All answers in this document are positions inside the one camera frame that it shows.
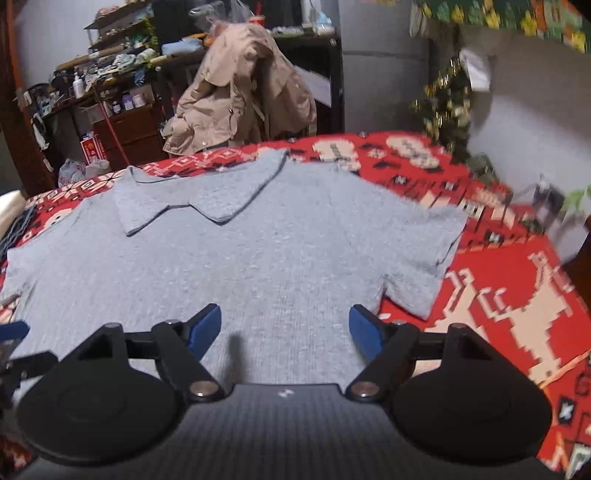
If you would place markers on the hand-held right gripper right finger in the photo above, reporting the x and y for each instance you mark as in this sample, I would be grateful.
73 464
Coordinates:
364 332

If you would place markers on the grey knit shirt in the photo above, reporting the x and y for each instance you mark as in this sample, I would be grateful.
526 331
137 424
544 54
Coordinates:
277 240

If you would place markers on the printed plastic bag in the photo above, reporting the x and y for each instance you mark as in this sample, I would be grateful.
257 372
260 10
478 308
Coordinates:
71 173

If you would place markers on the black desk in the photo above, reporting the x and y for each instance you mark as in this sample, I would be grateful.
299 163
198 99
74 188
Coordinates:
332 92

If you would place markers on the wooden drawer cabinet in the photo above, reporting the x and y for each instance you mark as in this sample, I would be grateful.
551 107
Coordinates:
134 134

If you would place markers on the wooden side cabinet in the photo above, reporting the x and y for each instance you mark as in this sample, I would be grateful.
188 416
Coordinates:
581 272

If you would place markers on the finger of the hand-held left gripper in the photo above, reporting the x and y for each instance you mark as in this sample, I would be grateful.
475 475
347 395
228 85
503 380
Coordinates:
27 367
14 331

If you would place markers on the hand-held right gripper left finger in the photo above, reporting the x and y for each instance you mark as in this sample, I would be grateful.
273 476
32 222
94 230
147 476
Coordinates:
205 330

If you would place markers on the black display shelf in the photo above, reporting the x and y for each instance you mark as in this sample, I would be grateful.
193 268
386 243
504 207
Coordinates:
124 32

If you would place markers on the green Christmas banner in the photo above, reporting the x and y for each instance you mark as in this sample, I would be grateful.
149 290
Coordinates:
508 14

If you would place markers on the red patterned blanket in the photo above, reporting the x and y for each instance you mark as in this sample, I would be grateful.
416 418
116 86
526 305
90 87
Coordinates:
508 286

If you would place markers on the white hanging bag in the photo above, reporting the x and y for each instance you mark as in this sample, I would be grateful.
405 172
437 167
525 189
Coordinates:
475 69

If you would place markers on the grey refrigerator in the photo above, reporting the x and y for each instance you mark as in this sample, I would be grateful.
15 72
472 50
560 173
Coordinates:
383 69

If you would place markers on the white lotion bottle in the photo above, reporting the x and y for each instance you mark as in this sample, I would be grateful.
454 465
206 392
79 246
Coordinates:
78 85

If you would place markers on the folded cream sweater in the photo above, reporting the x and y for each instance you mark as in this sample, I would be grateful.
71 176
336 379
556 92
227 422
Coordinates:
11 207

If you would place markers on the red cardboard box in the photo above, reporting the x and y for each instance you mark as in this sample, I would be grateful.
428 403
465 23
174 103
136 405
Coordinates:
92 147

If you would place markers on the small Christmas tree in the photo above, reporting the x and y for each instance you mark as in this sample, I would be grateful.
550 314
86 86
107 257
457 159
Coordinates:
445 106

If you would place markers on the green plant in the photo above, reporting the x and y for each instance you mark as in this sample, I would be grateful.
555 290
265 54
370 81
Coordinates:
577 198

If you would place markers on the wall socket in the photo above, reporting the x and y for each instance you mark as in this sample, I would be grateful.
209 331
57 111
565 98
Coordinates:
547 198

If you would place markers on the folded blue jeans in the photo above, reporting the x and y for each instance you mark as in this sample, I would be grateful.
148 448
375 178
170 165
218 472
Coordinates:
16 235

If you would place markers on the pale plastic bag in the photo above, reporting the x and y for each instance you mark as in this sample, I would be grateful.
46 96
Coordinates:
98 167

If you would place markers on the beige jacket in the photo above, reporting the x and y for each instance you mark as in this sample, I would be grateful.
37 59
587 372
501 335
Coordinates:
240 92

